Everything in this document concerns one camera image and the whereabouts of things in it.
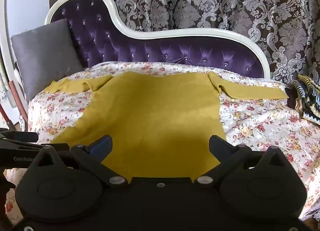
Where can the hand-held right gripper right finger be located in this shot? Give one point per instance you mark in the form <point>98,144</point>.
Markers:
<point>217,146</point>

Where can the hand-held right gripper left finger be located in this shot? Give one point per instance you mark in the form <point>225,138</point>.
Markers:
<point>101,146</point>

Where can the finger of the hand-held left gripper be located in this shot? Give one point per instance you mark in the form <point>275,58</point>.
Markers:
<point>20,137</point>

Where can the mustard yellow knit sweater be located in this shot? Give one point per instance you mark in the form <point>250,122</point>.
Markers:
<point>155,121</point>

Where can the red pole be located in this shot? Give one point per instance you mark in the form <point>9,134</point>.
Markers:
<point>17,100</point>

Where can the floral quilted blanket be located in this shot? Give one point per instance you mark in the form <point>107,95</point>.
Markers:
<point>262,131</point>

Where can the grey cushion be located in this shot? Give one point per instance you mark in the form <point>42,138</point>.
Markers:
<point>45,56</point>

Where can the striped yellow black cloth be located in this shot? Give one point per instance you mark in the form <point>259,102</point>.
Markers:
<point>306,96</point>

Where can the purple tufted headboard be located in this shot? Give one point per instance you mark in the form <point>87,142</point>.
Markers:
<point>155,51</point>

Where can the brown damask curtain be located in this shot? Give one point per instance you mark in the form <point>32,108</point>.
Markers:
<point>225,1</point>

